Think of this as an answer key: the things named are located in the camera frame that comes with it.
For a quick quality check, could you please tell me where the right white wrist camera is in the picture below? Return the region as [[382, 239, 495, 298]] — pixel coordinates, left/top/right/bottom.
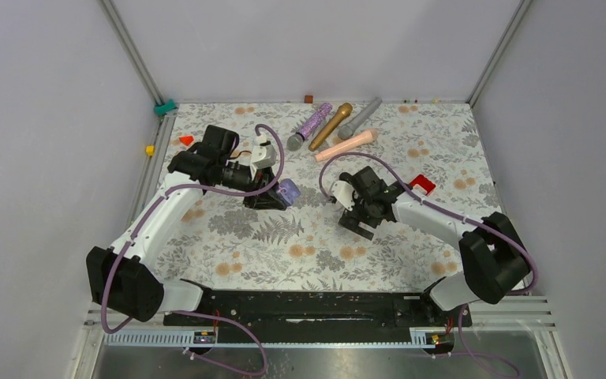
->
[[331, 180, 354, 211]]

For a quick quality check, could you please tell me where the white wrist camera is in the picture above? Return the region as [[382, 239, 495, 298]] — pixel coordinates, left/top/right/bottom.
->
[[249, 135, 276, 178], [331, 180, 354, 211]]

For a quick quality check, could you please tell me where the red triangular block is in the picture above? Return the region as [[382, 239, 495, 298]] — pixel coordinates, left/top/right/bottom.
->
[[178, 135, 194, 146]]

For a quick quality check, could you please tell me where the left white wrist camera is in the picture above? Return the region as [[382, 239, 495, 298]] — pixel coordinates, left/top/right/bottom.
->
[[249, 135, 276, 178]]

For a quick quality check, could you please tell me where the blue-grey earbud case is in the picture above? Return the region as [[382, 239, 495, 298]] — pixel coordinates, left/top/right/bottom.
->
[[276, 178, 301, 207]]

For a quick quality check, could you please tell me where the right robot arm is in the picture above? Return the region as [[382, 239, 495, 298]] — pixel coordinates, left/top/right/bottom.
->
[[331, 167, 532, 325]]

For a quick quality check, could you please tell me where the pink microphone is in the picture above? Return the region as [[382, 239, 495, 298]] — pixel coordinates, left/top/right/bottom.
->
[[315, 129, 380, 162]]

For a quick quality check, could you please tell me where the gold microphone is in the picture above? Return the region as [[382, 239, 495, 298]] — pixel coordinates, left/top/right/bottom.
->
[[309, 103, 353, 152]]

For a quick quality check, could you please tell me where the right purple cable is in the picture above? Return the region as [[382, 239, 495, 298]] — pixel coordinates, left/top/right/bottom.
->
[[318, 152, 541, 297]]

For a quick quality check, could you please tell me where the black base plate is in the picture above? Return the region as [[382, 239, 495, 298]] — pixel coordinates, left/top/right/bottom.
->
[[163, 290, 474, 347]]

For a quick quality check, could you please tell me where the floral patterned table mat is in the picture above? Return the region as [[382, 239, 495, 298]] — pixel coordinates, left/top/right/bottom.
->
[[143, 102, 527, 294]]

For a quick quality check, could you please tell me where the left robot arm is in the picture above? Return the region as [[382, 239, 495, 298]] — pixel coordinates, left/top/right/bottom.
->
[[86, 124, 293, 334]]

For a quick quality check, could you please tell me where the red plastic box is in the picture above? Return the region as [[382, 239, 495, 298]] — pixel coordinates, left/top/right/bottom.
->
[[410, 174, 436, 196]]

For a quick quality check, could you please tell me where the grey microphone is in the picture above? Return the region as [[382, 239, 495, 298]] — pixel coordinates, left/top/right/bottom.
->
[[337, 97, 383, 141]]

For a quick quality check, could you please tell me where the teal corner clamp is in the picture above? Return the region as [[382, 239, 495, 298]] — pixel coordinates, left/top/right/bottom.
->
[[153, 99, 178, 117]]

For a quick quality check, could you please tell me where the purple cable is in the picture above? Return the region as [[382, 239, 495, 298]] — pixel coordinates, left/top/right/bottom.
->
[[318, 152, 541, 297], [99, 123, 286, 336]]

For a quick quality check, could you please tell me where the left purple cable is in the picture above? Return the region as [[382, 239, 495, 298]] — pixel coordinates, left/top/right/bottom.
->
[[99, 123, 286, 336]]

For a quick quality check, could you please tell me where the purple glitter microphone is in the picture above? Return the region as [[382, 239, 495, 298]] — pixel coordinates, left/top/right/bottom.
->
[[286, 103, 333, 151]]

